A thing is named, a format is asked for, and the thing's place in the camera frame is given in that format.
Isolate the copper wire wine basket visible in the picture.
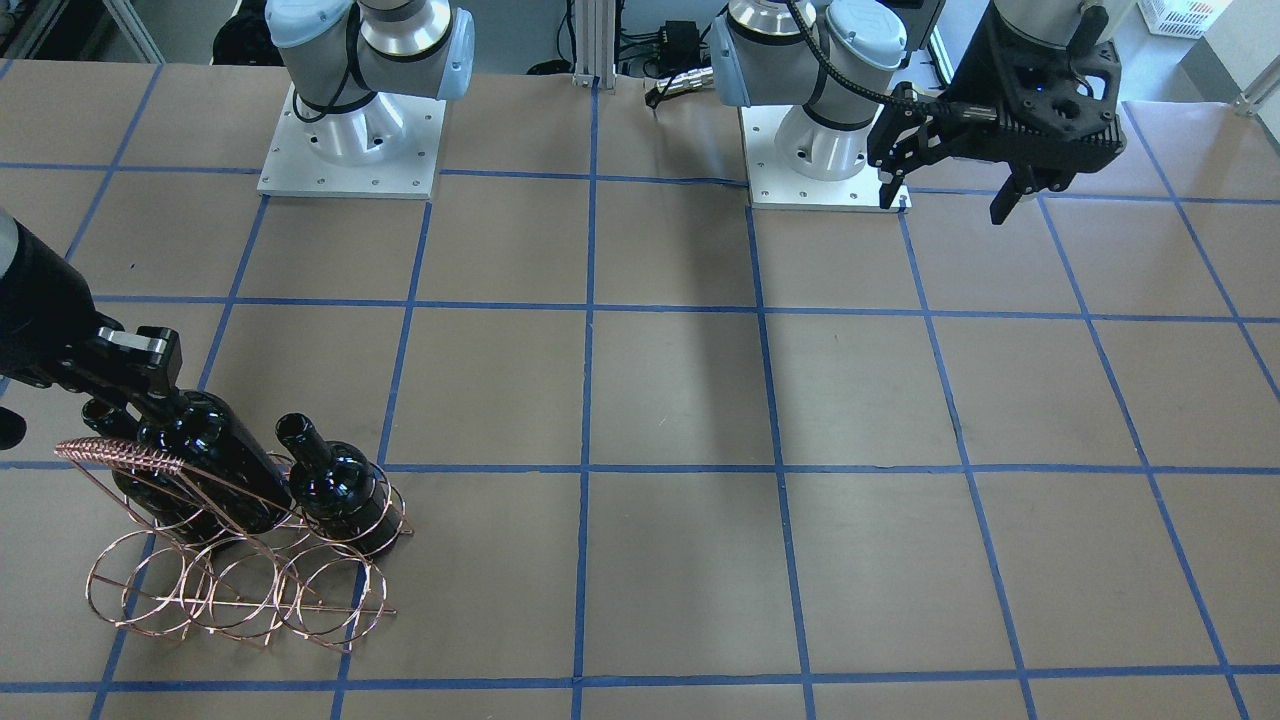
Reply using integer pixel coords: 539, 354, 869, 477
55, 437, 397, 653

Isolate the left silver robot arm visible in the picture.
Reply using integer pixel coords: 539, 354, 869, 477
709, 1, 1132, 225

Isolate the dark bottle in basket near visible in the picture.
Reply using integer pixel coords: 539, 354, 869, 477
275, 413, 402, 559

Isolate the dark bottle in basket far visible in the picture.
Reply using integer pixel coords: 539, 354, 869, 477
81, 398, 224, 548

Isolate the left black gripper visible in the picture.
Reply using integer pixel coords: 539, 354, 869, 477
867, 10, 1126, 225

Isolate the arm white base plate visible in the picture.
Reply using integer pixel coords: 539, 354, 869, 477
739, 106, 911, 213
257, 90, 449, 201

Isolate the aluminium frame post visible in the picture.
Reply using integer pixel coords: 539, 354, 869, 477
570, 0, 618, 94

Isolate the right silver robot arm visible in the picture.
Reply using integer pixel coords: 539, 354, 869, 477
3, 1, 477, 407

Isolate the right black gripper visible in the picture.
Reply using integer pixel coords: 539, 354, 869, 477
0, 215, 182, 451

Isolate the dark wine bottle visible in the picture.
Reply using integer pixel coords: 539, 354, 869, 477
138, 389, 291, 534

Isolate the dark bottle in basket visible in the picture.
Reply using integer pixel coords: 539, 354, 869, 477
81, 398, 224, 548
275, 413, 402, 559

